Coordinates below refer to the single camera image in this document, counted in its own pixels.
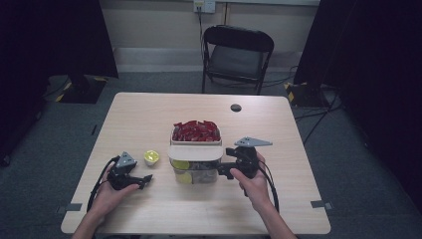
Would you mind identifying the white wall socket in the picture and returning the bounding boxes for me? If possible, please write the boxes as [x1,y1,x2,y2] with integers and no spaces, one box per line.
[193,0,217,15]

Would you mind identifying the small yellow-lidded cup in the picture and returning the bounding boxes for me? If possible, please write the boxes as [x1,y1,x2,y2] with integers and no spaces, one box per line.
[174,172,193,185]
[171,159,191,170]
[143,149,160,167]

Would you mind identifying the grey tape strip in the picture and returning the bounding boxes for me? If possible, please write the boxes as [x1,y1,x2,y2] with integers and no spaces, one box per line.
[310,199,333,211]
[55,202,84,214]

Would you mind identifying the black folding chair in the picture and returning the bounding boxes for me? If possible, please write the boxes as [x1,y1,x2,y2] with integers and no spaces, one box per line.
[201,24,276,97]

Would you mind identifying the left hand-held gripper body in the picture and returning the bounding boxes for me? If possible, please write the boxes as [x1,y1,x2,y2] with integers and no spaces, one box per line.
[107,151,138,191]

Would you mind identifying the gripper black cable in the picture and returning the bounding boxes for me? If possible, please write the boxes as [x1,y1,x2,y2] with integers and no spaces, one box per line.
[257,161,281,213]
[86,154,121,213]

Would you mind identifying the black curtain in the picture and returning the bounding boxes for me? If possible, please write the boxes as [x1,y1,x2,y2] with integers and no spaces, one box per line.
[0,0,119,167]
[293,0,422,213]

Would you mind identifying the black socket cable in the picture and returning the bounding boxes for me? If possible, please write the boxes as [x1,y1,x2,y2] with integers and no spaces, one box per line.
[197,5,207,63]

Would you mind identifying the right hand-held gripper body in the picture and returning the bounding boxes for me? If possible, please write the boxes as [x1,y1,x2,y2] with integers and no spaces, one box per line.
[225,135,274,180]

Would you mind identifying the black floor cables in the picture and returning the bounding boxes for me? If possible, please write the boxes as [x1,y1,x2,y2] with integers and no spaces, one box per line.
[293,91,344,146]

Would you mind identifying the person's left hand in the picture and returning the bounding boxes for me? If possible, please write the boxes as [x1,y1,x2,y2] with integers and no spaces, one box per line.
[89,168,141,221]

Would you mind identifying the white storage box with drawer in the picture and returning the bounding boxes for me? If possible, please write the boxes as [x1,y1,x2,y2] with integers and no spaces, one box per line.
[167,119,225,185]

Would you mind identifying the person's right hand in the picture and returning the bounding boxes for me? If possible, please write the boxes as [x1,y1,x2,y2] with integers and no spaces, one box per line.
[230,151,272,214]

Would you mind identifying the black yellow-striped stand base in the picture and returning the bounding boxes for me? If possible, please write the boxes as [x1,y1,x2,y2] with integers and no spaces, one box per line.
[54,74,108,105]
[284,81,330,109]

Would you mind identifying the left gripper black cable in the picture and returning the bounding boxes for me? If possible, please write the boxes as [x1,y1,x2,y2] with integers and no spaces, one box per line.
[86,154,121,213]

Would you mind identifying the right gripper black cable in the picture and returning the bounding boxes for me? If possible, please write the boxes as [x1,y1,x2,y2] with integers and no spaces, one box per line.
[257,161,281,213]

